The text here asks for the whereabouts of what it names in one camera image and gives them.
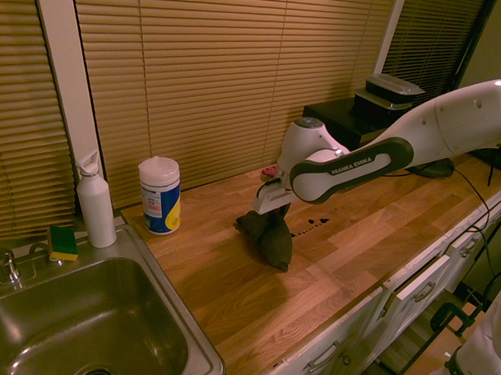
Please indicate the white water bottle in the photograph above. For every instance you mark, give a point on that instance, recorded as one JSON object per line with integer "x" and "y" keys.
{"x": 95, "y": 207}

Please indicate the dark tan window blind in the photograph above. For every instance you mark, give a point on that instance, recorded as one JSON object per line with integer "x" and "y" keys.
{"x": 428, "y": 41}

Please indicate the black camera stand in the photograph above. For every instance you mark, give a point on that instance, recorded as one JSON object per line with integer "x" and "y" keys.
{"x": 434, "y": 169}

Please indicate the small round cabinet knob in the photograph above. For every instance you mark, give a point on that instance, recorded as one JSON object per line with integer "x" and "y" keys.
{"x": 345, "y": 359}

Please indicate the narrow tan window blind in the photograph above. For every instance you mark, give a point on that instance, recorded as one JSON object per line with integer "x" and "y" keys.
{"x": 22, "y": 126}

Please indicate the black box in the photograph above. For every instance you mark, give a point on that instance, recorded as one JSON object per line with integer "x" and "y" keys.
{"x": 331, "y": 120}

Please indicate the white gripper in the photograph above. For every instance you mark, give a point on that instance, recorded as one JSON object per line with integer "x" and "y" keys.
{"x": 270, "y": 198}

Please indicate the wide tan window blind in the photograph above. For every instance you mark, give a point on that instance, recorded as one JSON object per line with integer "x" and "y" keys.
{"x": 221, "y": 79}

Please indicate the stainless steel sink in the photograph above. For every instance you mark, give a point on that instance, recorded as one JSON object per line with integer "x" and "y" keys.
{"x": 85, "y": 309}

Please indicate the white open drawer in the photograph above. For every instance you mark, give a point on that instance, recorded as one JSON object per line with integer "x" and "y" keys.
{"x": 420, "y": 275}

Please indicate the white wipes canister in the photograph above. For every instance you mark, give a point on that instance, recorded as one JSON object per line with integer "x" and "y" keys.
{"x": 159, "y": 196}

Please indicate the black clamp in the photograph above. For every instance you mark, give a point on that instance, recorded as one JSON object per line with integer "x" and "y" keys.
{"x": 447, "y": 315}

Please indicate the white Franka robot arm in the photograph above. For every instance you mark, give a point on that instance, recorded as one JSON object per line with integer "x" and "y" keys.
{"x": 358, "y": 166}

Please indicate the small pink object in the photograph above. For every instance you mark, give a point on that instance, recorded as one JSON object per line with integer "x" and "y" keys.
{"x": 269, "y": 172}

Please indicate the white kitchen cabinet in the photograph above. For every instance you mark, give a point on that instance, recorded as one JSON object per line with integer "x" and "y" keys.
{"x": 352, "y": 331}

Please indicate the black container with clear lid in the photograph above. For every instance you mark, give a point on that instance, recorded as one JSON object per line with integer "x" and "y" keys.
{"x": 372, "y": 106}
{"x": 392, "y": 85}

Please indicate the green yellow sponge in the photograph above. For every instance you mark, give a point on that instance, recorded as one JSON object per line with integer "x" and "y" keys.
{"x": 62, "y": 242}

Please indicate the dark green cloth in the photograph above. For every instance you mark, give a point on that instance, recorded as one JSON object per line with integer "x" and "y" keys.
{"x": 273, "y": 242}

